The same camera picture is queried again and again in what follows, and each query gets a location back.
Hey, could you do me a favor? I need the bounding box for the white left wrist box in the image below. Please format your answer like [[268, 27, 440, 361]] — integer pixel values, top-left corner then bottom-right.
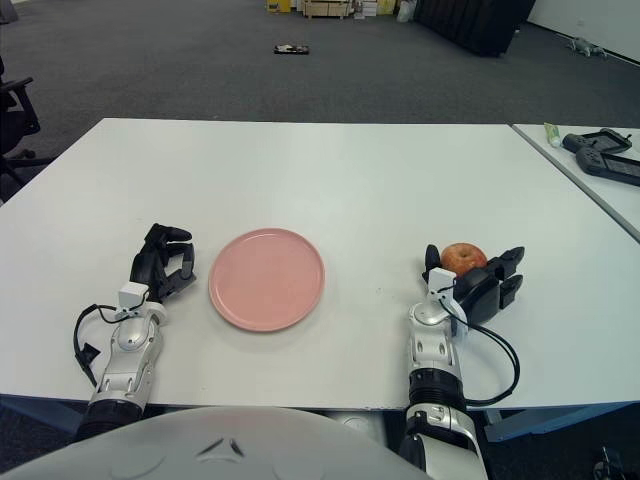
[[118, 282, 150, 307]]

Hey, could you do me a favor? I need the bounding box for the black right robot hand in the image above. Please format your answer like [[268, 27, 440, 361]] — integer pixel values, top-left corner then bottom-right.
[[421, 243, 526, 334]]

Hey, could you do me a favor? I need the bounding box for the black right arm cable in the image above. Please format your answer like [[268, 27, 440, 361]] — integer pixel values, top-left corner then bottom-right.
[[439, 289, 521, 406]]

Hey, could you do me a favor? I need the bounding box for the wooden crate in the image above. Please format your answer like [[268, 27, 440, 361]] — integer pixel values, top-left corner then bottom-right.
[[302, 0, 358, 20]]

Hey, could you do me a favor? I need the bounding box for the blue grey table frame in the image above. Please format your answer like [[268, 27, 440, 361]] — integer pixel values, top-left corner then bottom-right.
[[482, 399, 640, 444]]

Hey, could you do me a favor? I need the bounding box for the black handheld controller with frame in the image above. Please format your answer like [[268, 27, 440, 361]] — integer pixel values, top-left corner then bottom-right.
[[562, 128, 632, 155]]

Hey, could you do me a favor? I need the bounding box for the black handheld controller with screen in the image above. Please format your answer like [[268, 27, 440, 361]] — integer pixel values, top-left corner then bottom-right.
[[574, 148, 640, 188]]

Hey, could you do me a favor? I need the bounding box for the black curtain partition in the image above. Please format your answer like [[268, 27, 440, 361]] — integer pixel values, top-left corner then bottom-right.
[[414, 0, 537, 58]]

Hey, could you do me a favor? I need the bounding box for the pink round plate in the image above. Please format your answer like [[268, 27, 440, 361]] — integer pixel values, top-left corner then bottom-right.
[[208, 227, 326, 333]]

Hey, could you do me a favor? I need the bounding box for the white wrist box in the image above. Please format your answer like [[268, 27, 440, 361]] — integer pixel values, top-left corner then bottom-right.
[[428, 267, 459, 301], [118, 282, 150, 307]]

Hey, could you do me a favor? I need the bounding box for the black office chair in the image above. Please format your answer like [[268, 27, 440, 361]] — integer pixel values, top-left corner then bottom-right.
[[0, 52, 54, 201]]

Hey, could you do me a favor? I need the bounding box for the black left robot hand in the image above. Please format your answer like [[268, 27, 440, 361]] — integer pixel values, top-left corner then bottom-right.
[[129, 223, 198, 304]]

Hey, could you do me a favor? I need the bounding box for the red yellow apple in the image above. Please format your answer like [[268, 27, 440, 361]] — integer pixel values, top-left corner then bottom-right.
[[439, 242, 489, 276]]

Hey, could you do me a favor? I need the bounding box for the grey robot torso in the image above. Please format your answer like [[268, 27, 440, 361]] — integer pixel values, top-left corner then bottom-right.
[[0, 405, 426, 480]]

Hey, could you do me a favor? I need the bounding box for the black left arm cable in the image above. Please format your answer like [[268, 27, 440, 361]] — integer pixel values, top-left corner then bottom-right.
[[73, 302, 125, 385]]

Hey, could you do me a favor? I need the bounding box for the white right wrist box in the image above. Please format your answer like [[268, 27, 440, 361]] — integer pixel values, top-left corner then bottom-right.
[[428, 267, 459, 301]]

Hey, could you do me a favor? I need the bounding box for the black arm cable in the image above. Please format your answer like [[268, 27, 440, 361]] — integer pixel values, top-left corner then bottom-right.
[[439, 289, 521, 406], [73, 302, 125, 385]]

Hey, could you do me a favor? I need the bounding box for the grey plush toy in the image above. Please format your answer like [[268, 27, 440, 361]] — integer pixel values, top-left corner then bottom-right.
[[567, 36, 609, 59]]

